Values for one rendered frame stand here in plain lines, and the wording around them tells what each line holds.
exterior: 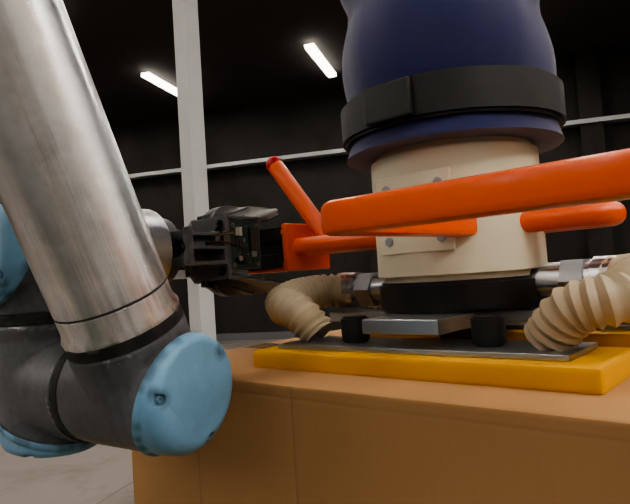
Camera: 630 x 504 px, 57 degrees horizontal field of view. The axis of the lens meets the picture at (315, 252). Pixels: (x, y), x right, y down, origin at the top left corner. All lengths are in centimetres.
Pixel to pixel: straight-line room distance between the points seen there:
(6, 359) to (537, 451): 42
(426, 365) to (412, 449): 8
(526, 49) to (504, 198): 29
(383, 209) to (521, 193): 8
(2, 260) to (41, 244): 12
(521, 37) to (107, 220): 38
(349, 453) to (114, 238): 24
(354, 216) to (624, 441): 20
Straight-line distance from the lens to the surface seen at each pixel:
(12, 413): 57
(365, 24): 60
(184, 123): 398
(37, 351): 55
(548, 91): 58
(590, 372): 44
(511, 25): 58
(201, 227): 68
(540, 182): 31
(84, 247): 41
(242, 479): 58
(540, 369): 45
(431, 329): 50
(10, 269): 53
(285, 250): 72
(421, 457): 44
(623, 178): 29
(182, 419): 44
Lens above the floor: 104
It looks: 2 degrees up
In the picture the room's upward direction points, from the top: 4 degrees counter-clockwise
